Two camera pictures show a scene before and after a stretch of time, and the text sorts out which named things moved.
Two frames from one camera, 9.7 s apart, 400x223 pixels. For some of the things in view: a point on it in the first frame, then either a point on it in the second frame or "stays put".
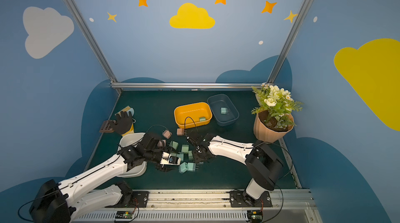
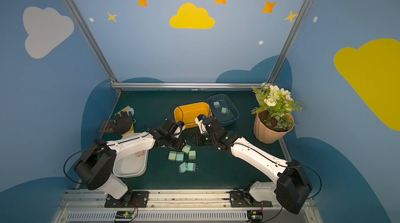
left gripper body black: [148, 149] → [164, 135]
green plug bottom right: [191, 166] stays put
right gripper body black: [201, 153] → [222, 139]
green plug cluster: [185, 148] stays put
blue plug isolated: [224, 110] stays put
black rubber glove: [124, 123] stays put
